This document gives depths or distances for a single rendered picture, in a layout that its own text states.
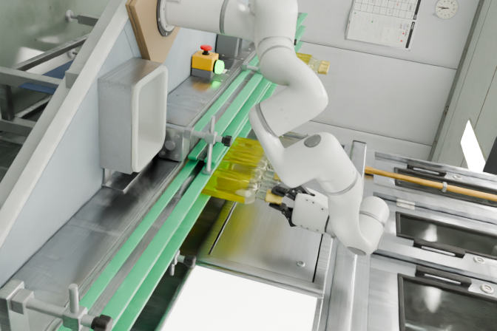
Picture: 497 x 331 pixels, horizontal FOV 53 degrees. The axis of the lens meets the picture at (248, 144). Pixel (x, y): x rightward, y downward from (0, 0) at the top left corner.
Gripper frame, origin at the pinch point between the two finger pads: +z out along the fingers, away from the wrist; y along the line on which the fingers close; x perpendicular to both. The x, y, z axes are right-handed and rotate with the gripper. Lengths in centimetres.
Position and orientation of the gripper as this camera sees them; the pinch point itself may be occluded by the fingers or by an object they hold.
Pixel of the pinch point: (278, 198)
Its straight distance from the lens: 134.8
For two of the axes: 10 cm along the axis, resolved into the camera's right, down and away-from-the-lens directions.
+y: 1.2, -8.8, -4.6
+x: -4.8, 3.6, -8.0
